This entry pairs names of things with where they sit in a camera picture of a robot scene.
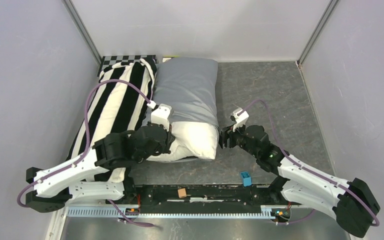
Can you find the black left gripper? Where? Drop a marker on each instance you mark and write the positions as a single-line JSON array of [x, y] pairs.
[[166, 147]]

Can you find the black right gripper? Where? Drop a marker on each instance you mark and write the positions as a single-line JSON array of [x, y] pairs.
[[223, 136]]

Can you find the grey pillowcase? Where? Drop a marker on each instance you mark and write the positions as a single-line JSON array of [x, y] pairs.
[[188, 86]]

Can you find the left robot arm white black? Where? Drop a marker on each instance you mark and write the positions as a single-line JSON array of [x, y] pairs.
[[66, 183]]

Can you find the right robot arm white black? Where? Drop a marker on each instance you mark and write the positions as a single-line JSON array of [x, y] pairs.
[[350, 203]]

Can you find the black white striped pillow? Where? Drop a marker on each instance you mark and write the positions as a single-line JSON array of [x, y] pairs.
[[120, 103]]

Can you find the blue small box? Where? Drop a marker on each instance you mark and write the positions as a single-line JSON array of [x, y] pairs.
[[246, 179]]

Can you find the orange small cube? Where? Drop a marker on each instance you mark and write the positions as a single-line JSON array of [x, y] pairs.
[[182, 193]]

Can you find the checkerboard calibration board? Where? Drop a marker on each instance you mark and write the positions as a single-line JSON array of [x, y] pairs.
[[108, 60]]

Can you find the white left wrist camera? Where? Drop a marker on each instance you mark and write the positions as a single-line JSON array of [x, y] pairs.
[[160, 114]]

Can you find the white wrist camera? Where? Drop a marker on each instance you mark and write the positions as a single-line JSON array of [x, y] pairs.
[[160, 114], [239, 117]]

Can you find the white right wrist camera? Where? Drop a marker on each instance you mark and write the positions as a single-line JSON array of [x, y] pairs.
[[239, 117]]

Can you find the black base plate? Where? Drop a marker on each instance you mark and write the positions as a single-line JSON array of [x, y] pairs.
[[202, 198]]

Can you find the left aluminium corner post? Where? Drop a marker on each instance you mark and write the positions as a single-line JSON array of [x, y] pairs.
[[81, 27]]

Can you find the aluminium corner post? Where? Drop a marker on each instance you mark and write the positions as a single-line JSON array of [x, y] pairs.
[[332, 4], [81, 27]]

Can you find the right aluminium corner post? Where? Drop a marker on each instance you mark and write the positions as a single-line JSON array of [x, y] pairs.
[[332, 4]]

